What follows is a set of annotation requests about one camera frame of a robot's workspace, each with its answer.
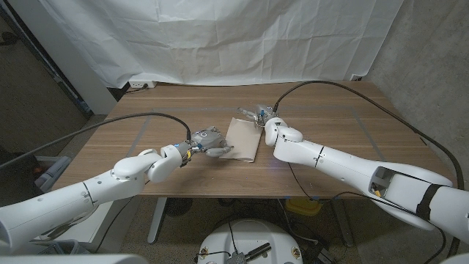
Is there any yellow plastic object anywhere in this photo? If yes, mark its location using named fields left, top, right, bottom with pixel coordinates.
left=284, top=197, right=324, bottom=216

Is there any white floor board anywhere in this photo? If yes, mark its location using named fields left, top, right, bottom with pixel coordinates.
left=32, top=199, right=114, bottom=245

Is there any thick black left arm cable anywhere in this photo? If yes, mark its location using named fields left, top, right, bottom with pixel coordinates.
left=0, top=111, right=192, bottom=170

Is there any white sneaker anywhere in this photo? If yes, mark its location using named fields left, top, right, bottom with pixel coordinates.
left=38, top=210, right=95, bottom=238

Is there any black tool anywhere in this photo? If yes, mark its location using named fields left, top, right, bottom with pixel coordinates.
left=245, top=242, right=273, bottom=262

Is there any grey plastic crate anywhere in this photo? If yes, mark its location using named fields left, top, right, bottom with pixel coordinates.
left=34, top=238, right=89, bottom=256

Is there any small canvas paper sheet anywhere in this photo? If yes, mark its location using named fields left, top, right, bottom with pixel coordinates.
left=218, top=117, right=264, bottom=163

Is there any thin black left wrist cable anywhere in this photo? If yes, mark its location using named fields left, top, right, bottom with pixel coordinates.
left=94, top=179, right=151, bottom=254

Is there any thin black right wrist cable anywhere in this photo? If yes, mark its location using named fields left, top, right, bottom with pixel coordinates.
left=287, top=162, right=447, bottom=264

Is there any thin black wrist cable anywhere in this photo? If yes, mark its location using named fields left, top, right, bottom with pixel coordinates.
left=287, top=162, right=447, bottom=264
left=94, top=179, right=151, bottom=254

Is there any white crumpled backdrop sheet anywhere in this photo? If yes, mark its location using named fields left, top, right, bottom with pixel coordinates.
left=36, top=0, right=404, bottom=89

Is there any black bag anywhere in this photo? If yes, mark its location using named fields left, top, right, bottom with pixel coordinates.
left=0, top=146, right=41, bottom=191

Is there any clear plastic storage bin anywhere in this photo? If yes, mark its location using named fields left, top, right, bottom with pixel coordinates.
left=34, top=155, right=73, bottom=191

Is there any white wall panel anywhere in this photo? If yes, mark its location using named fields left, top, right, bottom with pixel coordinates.
left=7, top=0, right=118, bottom=115

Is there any white table leg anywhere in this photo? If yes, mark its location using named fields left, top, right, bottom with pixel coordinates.
left=147, top=197, right=169, bottom=245

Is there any grey table leg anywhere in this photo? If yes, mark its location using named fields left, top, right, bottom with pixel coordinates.
left=331, top=197, right=355, bottom=247

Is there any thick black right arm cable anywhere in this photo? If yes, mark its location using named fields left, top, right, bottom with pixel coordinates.
left=273, top=79, right=463, bottom=260

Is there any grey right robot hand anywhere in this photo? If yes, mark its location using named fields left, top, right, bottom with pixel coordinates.
left=237, top=103, right=278, bottom=128

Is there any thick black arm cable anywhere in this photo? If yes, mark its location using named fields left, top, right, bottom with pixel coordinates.
left=273, top=79, right=463, bottom=260
left=0, top=111, right=192, bottom=170

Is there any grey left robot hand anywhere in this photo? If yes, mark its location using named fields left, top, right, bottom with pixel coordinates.
left=181, top=126, right=235, bottom=162

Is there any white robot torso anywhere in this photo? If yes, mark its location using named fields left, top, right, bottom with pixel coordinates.
left=197, top=219, right=304, bottom=264

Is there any black torso cable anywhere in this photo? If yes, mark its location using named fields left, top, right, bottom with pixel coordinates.
left=193, top=219, right=241, bottom=262

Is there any black power strip cable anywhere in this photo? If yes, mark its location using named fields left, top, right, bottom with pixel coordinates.
left=124, top=84, right=149, bottom=95

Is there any white power strip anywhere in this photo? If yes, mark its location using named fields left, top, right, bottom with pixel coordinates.
left=128, top=80, right=158, bottom=89

